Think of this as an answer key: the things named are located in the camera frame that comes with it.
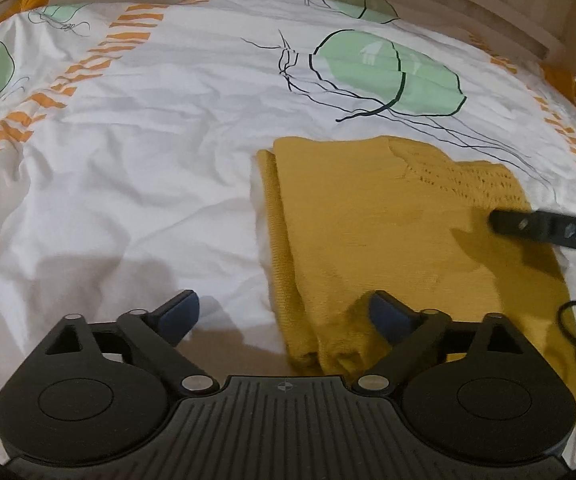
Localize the mustard yellow knit sweater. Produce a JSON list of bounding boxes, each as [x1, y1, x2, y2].
[[257, 136, 576, 399]]

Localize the white leaf print duvet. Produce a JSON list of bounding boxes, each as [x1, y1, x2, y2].
[[0, 0, 576, 466]]

